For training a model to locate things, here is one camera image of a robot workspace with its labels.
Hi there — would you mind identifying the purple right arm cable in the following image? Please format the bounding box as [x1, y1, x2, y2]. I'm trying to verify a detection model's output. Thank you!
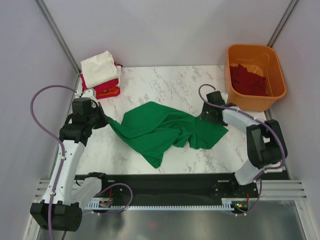
[198, 83, 287, 217]

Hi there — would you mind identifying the pink folded t-shirt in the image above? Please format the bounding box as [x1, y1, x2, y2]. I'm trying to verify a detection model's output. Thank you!
[80, 62, 123, 95]

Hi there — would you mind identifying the slotted cable duct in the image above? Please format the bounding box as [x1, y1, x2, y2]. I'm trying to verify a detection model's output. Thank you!
[85, 197, 248, 211]

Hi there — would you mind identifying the white folded t-shirt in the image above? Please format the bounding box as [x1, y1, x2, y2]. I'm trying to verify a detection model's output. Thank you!
[80, 51, 121, 88]

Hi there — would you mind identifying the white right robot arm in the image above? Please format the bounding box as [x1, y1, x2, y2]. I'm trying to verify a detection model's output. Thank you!
[199, 91, 288, 197]

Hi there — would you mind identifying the left aluminium frame post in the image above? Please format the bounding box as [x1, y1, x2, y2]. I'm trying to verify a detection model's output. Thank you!
[34, 0, 81, 75]

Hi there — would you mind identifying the aluminium frame post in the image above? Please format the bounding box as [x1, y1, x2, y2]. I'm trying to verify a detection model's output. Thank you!
[266, 0, 300, 48]
[34, 0, 81, 75]

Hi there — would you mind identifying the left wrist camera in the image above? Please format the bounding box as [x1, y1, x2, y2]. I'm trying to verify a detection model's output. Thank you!
[81, 88, 97, 101]

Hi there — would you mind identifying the aluminium front rail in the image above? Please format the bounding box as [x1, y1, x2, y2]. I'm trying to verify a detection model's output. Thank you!
[34, 180, 307, 201]

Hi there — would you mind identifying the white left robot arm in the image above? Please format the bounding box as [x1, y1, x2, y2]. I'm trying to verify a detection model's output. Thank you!
[30, 97, 110, 232]

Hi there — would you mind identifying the right aluminium frame post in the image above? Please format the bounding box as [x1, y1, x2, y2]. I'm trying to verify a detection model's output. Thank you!
[266, 0, 300, 48]

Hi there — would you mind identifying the orange plastic tub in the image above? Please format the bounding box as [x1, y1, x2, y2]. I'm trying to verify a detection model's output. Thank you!
[224, 44, 287, 112]

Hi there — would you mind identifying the dark red t-shirt in tub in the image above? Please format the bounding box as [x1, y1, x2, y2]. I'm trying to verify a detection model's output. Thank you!
[229, 64, 269, 97]

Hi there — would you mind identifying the green t-shirt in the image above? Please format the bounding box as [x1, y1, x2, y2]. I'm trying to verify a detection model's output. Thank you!
[109, 101, 228, 169]

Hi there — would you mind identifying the orange folded t-shirt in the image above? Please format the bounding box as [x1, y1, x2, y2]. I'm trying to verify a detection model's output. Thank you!
[96, 85, 121, 99]

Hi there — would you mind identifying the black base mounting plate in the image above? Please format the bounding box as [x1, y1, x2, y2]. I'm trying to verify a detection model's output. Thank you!
[98, 173, 258, 205]

